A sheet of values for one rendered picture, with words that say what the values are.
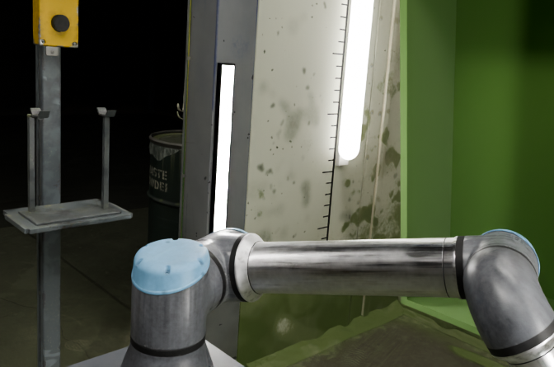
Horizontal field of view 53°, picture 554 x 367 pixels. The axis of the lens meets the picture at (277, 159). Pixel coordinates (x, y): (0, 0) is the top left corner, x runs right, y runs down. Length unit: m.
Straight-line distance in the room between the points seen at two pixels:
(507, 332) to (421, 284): 0.21
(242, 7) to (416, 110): 0.69
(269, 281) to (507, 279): 0.48
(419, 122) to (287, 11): 0.64
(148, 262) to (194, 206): 0.99
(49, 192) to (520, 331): 1.46
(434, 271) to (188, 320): 0.47
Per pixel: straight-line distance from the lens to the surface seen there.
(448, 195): 2.25
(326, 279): 1.13
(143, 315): 1.13
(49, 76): 1.88
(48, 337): 2.11
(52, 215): 1.79
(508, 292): 0.94
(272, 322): 2.42
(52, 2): 1.82
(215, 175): 1.96
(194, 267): 1.09
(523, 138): 2.07
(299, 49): 2.20
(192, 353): 1.16
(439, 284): 1.07
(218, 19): 1.94
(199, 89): 2.00
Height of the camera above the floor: 1.30
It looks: 10 degrees down
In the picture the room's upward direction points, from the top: 4 degrees clockwise
